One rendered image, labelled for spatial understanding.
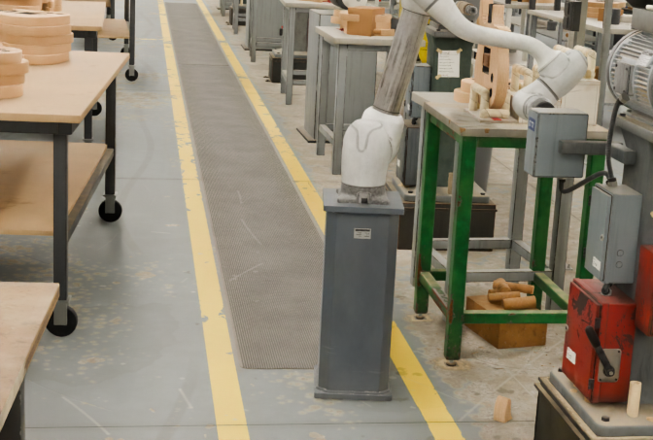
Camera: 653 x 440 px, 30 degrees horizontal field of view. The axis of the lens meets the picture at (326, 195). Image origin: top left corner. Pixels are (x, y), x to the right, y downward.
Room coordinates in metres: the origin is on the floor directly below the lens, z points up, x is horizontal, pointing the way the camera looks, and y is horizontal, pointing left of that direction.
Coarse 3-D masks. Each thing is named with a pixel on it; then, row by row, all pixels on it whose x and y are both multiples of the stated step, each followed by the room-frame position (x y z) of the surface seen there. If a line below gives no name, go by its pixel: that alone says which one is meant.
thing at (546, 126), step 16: (544, 112) 3.62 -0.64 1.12; (560, 112) 3.63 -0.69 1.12; (576, 112) 3.65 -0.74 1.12; (528, 128) 3.69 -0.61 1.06; (544, 128) 3.61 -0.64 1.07; (560, 128) 3.62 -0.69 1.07; (576, 128) 3.63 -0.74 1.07; (528, 144) 3.68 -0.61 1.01; (544, 144) 3.61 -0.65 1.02; (528, 160) 3.66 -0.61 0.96; (544, 160) 3.61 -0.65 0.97; (560, 160) 3.62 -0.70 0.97; (576, 160) 3.63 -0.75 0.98; (544, 176) 3.61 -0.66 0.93; (560, 176) 3.62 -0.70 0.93; (576, 176) 3.63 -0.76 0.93; (592, 176) 3.56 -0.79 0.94
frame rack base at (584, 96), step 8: (592, 80) 4.61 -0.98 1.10; (576, 88) 4.58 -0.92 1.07; (584, 88) 4.58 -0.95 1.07; (592, 88) 4.58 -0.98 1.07; (568, 96) 4.57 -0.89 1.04; (576, 96) 4.58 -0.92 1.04; (584, 96) 4.58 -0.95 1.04; (592, 96) 4.59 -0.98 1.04; (568, 104) 4.57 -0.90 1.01; (576, 104) 4.58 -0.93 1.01; (584, 104) 4.58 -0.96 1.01; (592, 104) 4.59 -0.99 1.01; (592, 112) 4.59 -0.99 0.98; (592, 120) 4.59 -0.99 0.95
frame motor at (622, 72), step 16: (640, 32) 3.69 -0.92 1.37; (624, 48) 3.65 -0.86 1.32; (640, 48) 3.55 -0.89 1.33; (608, 64) 3.69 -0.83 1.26; (624, 64) 3.54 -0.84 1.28; (640, 64) 3.46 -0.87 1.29; (608, 80) 3.69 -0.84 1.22; (624, 80) 3.53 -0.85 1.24; (640, 80) 3.48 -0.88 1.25; (640, 96) 3.46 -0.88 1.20; (624, 112) 3.66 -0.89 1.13; (640, 112) 3.60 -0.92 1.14
